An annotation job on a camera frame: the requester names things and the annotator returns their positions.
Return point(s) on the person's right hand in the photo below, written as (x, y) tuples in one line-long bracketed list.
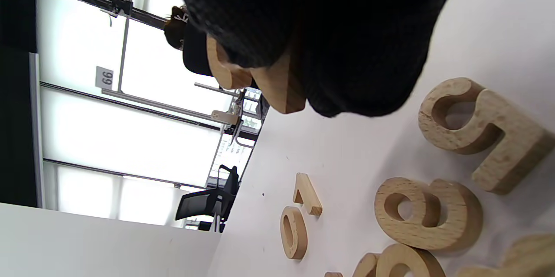
[(347, 30)]

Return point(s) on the pile of wooden number blocks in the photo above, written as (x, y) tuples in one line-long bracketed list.
[(516, 138)]

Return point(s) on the white rolling cart dark top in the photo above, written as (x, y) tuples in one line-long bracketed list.
[(236, 131)]

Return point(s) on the white partition panel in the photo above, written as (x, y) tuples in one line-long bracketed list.
[(86, 246)]

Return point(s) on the black high-back office chair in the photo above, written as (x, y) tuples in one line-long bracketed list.
[(195, 58)]

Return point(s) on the white cylindrical device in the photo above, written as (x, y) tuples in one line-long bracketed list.
[(223, 116)]

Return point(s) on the curved flat-based wooden number block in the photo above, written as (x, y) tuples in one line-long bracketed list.
[(277, 90)]

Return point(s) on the black mesh office chair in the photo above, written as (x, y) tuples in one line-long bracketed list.
[(204, 203)]

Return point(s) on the white number sign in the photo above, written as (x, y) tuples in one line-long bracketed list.
[(104, 77)]

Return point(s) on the straight hooked wooden number block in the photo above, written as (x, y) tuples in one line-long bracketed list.
[(310, 199)]

